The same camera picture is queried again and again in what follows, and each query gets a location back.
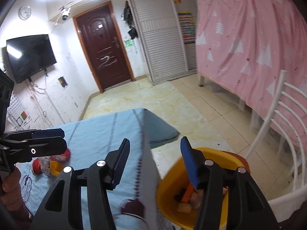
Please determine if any orange cardboard box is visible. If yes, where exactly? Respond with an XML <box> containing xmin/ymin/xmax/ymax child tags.
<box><xmin>181</xmin><ymin>183</ymin><xmax>194</xmax><ymax>203</ymax></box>

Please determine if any person left hand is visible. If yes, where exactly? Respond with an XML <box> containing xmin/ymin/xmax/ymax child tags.
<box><xmin>1</xmin><ymin>167</ymin><xmax>23</xmax><ymax>211</ymax></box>

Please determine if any red white snack bag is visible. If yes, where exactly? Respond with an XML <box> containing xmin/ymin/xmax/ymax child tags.
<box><xmin>31</xmin><ymin>149</ymin><xmax>71</xmax><ymax>176</ymax></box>

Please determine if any small yellow plastic cup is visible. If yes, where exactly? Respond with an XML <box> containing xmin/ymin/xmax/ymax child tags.
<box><xmin>50</xmin><ymin>160</ymin><xmax>64</xmax><ymax>177</ymax></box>

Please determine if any eye chart poster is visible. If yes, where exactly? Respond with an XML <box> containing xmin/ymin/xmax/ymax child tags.
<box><xmin>7</xmin><ymin>93</ymin><xmax>31</xmax><ymax>130</ymax></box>

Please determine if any yellow plastic bin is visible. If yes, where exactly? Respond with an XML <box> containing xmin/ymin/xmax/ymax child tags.
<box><xmin>156</xmin><ymin>147</ymin><xmax>250</xmax><ymax>229</ymax></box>

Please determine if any white metal chair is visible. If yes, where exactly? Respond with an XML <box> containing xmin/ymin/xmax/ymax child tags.
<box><xmin>245</xmin><ymin>70</ymin><xmax>306</xmax><ymax>222</ymax></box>

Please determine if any dark red door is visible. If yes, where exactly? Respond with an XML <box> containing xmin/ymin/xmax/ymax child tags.
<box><xmin>73</xmin><ymin>2</ymin><xmax>135</xmax><ymax>93</ymax></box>

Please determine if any black hanging bag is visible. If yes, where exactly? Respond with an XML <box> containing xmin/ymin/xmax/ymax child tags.
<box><xmin>128</xmin><ymin>27</ymin><xmax>138</xmax><ymax>40</ymax></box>

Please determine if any white louvered wardrobe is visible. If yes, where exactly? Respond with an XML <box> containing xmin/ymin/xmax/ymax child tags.
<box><xmin>129</xmin><ymin>0</ymin><xmax>197</xmax><ymax>84</ymax></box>

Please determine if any pink curtain with trees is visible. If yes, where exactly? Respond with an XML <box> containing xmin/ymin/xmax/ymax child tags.
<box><xmin>196</xmin><ymin>0</ymin><xmax>306</xmax><ymax>118</ymax></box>

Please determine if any wall mounted black television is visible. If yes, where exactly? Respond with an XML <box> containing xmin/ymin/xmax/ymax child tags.
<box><xmin>6</xmin><ymin>34</ymin><xmax>57</xmax><ymax>83</ymax></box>

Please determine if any white security camera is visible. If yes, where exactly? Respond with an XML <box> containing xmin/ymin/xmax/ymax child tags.
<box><xmin>61</xmin><ymin>7</ymin><xmax>71</xmax><ymax>21</ymax></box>

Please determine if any round wall clock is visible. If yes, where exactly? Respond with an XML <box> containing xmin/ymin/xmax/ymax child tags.
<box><xmin>18</xmin><ymin>5</ymin><xmax>32</xmax><ymax>20</ymax></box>

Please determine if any colourful wall chart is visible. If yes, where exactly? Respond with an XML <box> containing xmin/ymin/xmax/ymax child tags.
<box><xmin>178</xmin><ymin>11</ymin><xmax>196</xmax><ymax>45</ymax></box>

